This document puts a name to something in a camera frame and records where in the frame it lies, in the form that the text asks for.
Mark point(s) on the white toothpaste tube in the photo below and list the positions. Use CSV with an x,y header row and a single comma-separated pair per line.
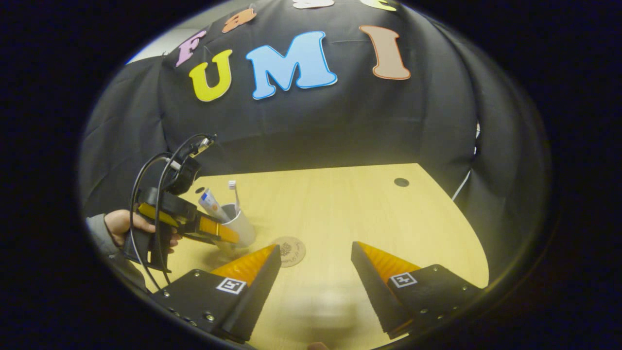
x,y
210,201

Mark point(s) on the pink toothbrush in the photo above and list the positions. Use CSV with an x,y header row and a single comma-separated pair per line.
x,y
232,184

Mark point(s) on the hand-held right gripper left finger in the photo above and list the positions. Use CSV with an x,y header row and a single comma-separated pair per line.
x,y
257,296

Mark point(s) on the round wooden coaster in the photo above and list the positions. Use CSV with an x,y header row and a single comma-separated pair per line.
x,y
291,250

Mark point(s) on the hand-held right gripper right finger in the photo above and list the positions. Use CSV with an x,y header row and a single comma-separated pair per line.
x,y
371,291

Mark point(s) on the light wooden desktop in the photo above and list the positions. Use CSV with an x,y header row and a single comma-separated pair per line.
x,y
340,209

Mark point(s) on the black backdrop cloth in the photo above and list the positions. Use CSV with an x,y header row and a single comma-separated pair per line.
x,y
340,121

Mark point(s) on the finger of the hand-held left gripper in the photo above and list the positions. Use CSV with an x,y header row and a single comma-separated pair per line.
x,y
214,228

